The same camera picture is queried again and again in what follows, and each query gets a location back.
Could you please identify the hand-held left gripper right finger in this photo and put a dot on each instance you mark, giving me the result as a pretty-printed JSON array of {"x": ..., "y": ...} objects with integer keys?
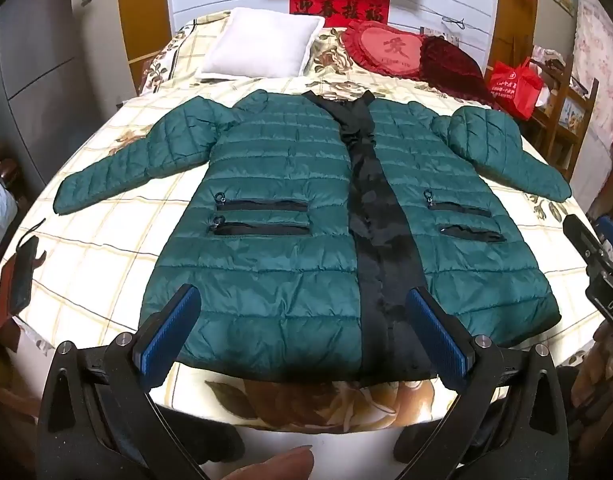
[{"x": 436, "y": 340}]

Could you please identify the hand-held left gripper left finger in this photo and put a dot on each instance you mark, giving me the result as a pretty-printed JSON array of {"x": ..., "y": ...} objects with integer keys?
[{"x": 169, "y": 330}]

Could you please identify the green quilted puffer jacket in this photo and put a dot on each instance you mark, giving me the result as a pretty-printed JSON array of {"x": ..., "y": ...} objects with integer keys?
[{"x": 286, "y": 170}]

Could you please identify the person's right hand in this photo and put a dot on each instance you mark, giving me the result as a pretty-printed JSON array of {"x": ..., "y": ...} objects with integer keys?
[{"x": 598, "y": 400}]

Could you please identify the person's left hand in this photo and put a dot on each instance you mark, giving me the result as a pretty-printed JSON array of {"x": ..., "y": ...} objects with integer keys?
[{"x": 271, "y": 465}]

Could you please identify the bed with floral checked sheet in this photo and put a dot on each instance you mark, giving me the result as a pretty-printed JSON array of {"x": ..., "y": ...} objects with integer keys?
[{"x": 111, "y": 240}]

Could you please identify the wooden shelf rack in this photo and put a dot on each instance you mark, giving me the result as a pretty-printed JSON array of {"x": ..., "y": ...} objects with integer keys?
[{"x": 561, "y": 110}]

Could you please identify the red shopping bag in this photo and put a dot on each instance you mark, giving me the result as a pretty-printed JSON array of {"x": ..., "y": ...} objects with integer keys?
[{"x": 516, "y": 87}]

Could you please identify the pink floral hanging cloth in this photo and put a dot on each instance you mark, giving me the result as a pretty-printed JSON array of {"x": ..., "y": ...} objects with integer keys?
[{"x": 603, "y": 60}]

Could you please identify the dark red velvet pillow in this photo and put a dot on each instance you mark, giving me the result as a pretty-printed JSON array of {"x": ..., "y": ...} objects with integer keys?
[{"x": 451, "y": 67}]

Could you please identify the red heart-shaped pillow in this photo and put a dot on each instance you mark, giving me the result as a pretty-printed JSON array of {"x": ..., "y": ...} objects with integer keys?
[{"x": 386, "y": 50}]

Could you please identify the grey refrigerator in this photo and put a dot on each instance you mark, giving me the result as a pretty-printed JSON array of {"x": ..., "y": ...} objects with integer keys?
[{"x": 31, "y": 75}]

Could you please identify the white square pillow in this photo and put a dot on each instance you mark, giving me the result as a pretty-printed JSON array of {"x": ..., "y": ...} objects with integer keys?
[{"x": 261, "y": 42}]

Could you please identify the red wall banner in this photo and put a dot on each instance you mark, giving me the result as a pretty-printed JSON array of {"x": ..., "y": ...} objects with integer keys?
[{"x": 339, "y": 7}]

